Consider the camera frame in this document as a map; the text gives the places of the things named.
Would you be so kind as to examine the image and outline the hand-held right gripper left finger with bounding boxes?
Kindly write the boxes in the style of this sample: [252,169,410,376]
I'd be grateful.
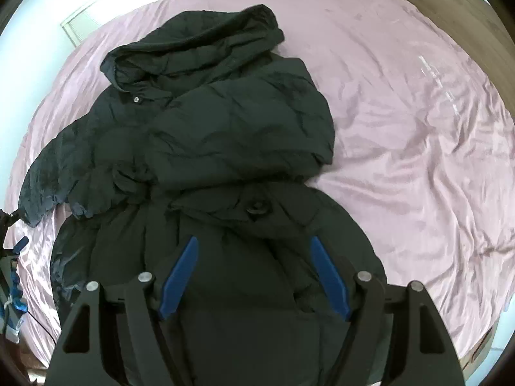
[45,236,199,386]

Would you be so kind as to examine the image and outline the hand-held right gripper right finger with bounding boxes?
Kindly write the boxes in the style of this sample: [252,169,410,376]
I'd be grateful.
[310,236,467,386]

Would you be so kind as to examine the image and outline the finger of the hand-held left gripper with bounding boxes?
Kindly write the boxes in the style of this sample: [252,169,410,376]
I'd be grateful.
[0,208,23,234]
[2,236,30,259]

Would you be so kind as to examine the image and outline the black hooded jacket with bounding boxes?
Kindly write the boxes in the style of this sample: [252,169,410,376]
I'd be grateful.
[18,4,388,386]

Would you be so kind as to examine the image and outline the bed with pink sheet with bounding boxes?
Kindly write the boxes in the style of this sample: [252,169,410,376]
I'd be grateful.
[0,0,515,375]

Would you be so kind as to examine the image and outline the wooden panel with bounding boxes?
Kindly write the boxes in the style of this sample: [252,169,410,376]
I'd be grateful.
[370,0,515,103]

